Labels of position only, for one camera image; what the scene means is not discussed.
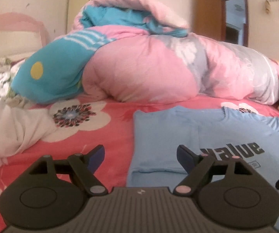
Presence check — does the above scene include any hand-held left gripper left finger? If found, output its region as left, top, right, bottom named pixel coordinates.
left=29, top=145, right=108, bottom=196

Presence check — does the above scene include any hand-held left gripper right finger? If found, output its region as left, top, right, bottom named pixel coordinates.
left=173, top=145, right=255, bottom=196

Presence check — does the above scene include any light blue t-shirt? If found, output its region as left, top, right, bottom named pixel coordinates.
left=126, top=105, right=279, bottom=233

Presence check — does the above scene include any red floral blanket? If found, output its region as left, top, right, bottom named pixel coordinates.
left=0, top=95, right=279, bottom=199

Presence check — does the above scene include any teal cloth with yellow dot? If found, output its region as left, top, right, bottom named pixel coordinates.
left=10, top=28, right=117, bottom=103

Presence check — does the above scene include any pink and grey floral quilt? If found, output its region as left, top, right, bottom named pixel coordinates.
left=72, top=0, right=279, bottom=105

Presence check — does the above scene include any pink and white headboard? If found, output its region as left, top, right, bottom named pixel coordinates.
left=0, top=12, right=49, bottom=62

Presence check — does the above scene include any wooden door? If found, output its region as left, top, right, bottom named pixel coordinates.
left=194, top=0, right=224, bottom=42

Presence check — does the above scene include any cream wardrobe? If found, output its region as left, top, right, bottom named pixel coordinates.
left=68, top=0, right=140, bottom=33

